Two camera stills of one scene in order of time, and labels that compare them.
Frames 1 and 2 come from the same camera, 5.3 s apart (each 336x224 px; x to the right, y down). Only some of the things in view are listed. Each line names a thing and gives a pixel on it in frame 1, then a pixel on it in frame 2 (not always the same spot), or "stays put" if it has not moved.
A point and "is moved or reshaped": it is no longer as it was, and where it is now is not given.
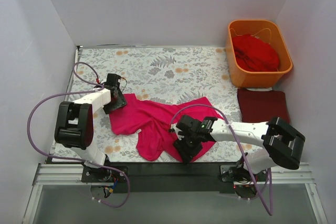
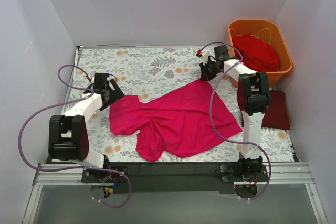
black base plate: x=172 y=177 stays put
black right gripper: x=187 y=147 to x=206 y=69
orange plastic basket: x=268 y=31 stays put
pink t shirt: x=151 y=121 is moved or reshaped
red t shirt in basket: x=252 y=54 stays put
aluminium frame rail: x=58 y=174 stays put
